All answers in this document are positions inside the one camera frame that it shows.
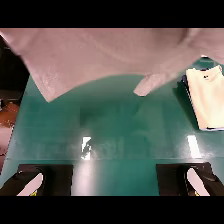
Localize pink shirt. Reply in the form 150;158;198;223
0;28;224;103

